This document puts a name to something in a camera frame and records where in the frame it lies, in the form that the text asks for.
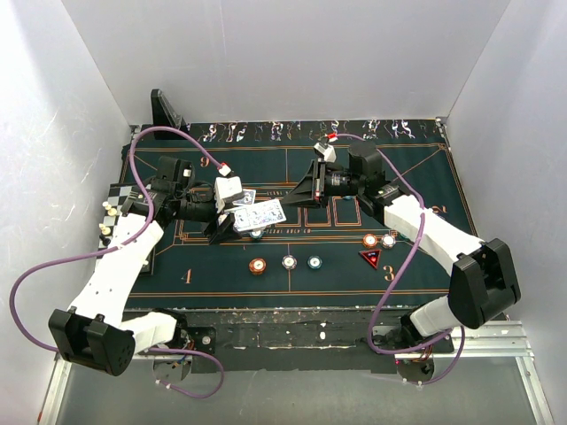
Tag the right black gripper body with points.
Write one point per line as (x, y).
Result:
(343, 183)

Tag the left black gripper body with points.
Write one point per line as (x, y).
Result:
(198, 207)

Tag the blue backed playing card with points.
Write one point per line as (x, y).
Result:
(266, 213)
(248, 198)

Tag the orange red chip stack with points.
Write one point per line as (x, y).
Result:
(257, 266)

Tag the orange chips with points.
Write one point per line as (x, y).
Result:
(369, 241)

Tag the peach chips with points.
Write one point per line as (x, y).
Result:
(388, 241)

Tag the green chip stack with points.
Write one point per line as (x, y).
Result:
(314, 262)

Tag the peach blue chip stack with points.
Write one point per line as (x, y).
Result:
(289, 262)

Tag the red triangular all-in marker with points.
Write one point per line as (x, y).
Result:
(372, 257)

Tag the blue white card deck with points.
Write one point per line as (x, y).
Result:
(248, 221)

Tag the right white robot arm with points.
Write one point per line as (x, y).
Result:
(483, 278)

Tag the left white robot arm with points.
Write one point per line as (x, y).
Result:
(91, 331)

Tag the black white checkerboard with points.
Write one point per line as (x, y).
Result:
(117, 195)

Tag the green poker table mat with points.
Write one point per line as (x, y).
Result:
(328, 257)

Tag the black stand with clear panel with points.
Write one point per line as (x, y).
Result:
(163, 113)

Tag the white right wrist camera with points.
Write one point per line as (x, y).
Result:
(325, 152)

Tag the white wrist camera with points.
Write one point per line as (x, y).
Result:
(227, 190)
(325, 152)

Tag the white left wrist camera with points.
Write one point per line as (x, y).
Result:
(227, 190)

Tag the aluminium mounting rail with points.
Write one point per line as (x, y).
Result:
(494, 382)

